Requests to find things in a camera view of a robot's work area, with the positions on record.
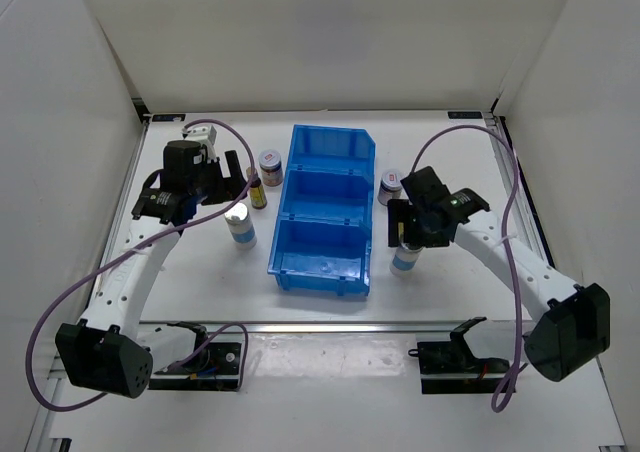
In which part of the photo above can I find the silver-cap shaker bottle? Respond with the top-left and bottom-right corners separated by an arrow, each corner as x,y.
224,203 -> 257,250
389,243 -> 423,276

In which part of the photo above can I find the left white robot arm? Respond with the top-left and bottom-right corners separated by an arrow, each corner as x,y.
55,140 -> 246,398

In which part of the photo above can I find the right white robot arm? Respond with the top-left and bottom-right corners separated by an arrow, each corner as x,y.
387,167 -> 611,382

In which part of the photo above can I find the left gold-cap yellow bottle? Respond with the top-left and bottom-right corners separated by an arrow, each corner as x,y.
247,167 -> 268,210

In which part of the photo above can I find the right white-lid spice jar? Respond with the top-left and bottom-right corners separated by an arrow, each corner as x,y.
377,169 -> 403,206

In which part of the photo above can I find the white-lid spice jar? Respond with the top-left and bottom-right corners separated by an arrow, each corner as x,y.
258,149 -> 284,187
377,169 -> 403,206

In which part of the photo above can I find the left white-lid spice jar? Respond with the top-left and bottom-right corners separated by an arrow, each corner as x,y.
258,149 -> 284,187

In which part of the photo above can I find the blue three-compartment plastic bin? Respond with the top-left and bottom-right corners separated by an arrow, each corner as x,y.
267,125 -> 376,297

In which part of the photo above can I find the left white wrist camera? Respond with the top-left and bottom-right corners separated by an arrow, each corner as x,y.
182,124 -> 217,160

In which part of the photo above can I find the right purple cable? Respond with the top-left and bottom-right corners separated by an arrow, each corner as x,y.
410,124 -> 527,413

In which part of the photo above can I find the purple cable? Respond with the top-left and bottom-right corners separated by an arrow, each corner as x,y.
25,118 -> 259,413
410,124 -> 527,413

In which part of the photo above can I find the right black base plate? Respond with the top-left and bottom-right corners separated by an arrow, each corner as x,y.
408,316 -> 511,395

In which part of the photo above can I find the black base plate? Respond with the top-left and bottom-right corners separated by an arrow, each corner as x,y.
408,316 -> 511,395
136,321 -> 249,392

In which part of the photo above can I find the aluminium front rail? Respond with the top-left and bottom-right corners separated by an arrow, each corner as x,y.
139,319 -> 515,334

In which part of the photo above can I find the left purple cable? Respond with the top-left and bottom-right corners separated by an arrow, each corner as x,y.
25,118 -> 259,413

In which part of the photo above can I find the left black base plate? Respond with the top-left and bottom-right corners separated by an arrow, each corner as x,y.
136,321 -> 249,392

